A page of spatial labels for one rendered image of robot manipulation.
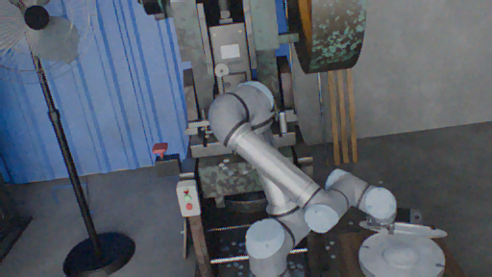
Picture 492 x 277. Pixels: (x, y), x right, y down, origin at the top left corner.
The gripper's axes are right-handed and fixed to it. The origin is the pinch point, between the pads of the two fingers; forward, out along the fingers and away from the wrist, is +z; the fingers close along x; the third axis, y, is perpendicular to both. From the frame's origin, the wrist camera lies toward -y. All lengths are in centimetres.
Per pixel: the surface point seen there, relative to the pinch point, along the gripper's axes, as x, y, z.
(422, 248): 4.0, -9.4, 23.0
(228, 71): -56, 66, -3
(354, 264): 12.4, 13.8, 18.6
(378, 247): 5.3, 5.9, 21.7
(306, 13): -94, 41, 16
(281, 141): -34, 47, 20
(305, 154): -28.5, 35.9, 18.2
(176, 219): -7, 126, 87
